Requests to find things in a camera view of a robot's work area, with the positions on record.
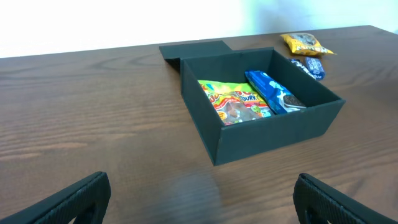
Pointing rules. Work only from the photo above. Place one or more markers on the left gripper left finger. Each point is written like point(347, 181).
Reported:
point(84, 201)

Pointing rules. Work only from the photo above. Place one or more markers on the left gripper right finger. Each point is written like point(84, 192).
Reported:
point(316, 202)

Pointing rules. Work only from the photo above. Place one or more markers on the blue Oreo cookie pack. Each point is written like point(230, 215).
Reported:
point(278, 98)

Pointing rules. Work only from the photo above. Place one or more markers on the Haribo worms gummy bag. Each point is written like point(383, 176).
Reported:
point(235, 102)

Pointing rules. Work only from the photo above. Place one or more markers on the dark green box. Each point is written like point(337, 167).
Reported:
point(217, 62)

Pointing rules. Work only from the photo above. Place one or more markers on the small blue Eclipse pack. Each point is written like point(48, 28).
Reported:
point(315, 67)

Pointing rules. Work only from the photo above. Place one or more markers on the Cadbury Dairy Milk bar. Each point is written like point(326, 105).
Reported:
point(298, 64)

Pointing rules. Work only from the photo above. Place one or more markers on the yellow snack bag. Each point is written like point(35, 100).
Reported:
point(305, 44)

